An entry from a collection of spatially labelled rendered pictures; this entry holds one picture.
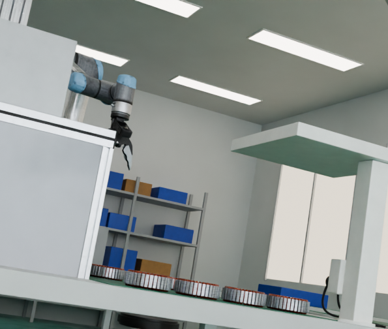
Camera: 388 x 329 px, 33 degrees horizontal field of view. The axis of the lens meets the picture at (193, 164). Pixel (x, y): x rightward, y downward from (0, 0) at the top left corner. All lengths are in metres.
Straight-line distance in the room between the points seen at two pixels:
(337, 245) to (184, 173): 2.68
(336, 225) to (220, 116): 2.79
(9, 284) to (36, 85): 0.52
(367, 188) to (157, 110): 7.83
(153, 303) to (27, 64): 0.64
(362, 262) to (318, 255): 6.52
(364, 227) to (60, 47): 0.89
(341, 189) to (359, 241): 6.37
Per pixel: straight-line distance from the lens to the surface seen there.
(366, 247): 1.74
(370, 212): 1.75
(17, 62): 1.64
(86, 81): 2.55
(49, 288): 1.38
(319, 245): 8.26
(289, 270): 8.74
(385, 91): 7.92
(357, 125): 8.16
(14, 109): 1.60
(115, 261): 8.55
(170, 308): 1.46
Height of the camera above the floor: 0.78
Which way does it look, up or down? 10 degrees up
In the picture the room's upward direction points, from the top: 10 degrees clockwise
